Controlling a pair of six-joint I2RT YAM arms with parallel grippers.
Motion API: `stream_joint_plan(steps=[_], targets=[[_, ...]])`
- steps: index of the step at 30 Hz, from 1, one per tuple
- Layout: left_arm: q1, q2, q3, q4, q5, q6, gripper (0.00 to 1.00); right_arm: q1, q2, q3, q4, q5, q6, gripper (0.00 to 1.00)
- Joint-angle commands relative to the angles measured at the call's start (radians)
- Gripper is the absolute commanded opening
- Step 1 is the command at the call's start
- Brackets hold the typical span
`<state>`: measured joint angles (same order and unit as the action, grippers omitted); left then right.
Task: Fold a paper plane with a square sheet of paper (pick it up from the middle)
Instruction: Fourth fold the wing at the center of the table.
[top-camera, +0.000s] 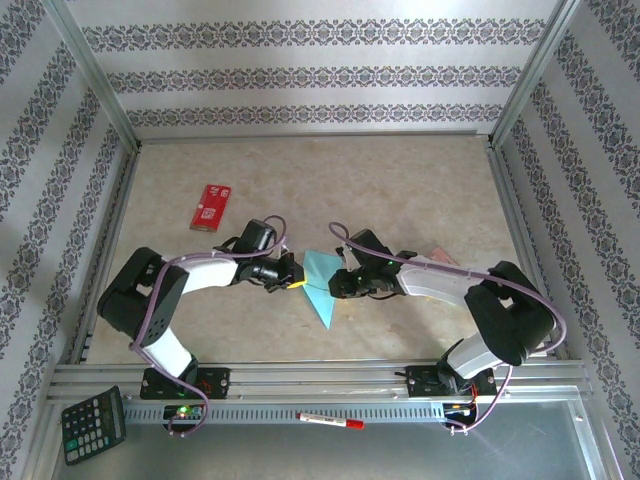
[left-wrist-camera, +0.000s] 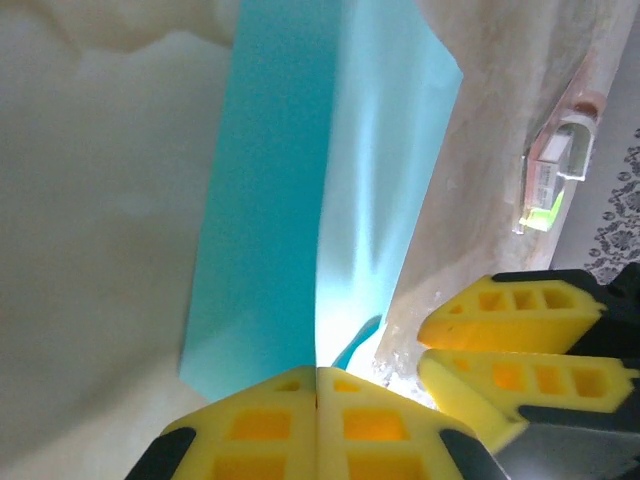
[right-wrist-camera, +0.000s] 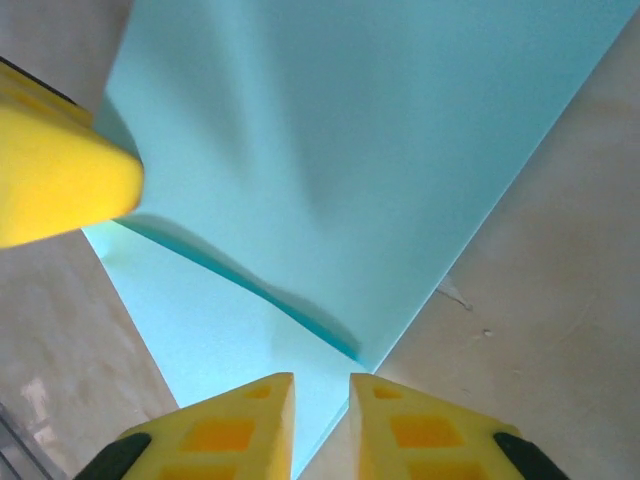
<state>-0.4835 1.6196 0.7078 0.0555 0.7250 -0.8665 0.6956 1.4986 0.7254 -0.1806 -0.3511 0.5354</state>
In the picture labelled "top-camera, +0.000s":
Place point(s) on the grey metal sheet shelf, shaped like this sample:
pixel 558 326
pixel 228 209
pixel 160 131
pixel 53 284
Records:
pixel 350 455

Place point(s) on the aluminium frame post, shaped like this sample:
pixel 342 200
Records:
pixel 85 65
pixel 535 65

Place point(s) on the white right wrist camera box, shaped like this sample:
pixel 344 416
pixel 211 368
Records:
pixel 346 257

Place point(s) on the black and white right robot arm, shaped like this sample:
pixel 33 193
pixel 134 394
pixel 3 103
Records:
pixel 510 320

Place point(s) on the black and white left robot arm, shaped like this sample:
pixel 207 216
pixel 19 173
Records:
pixel 135 300

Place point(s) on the white marker with red cap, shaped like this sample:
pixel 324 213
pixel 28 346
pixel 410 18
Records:
pixel 325 420

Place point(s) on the black desk calculator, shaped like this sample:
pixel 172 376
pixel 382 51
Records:
pixel 92 425

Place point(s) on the long aluminium frame rail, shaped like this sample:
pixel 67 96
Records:
pixel 310 135

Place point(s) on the light blue paper sheet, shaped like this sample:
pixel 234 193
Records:
pixel 320 300

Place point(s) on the aluminium side frame rail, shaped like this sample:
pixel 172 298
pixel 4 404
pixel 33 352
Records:
pixel 115 225
pixel 513 210

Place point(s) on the aluminium mounting rail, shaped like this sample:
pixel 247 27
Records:
pixel 325 375

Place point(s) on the pink blister pack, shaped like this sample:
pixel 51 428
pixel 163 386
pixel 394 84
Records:
pixel 445 256

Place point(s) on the small circuit board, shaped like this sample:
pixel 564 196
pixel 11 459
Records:
pixel 457 409
pixel 182 411

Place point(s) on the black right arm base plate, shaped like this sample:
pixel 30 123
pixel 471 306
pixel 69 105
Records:
pixel 422 382

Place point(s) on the red snack packet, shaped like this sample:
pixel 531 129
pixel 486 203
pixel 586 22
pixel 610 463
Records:
pixel 210 210

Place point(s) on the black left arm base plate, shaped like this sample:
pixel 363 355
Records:
pixel 220 382

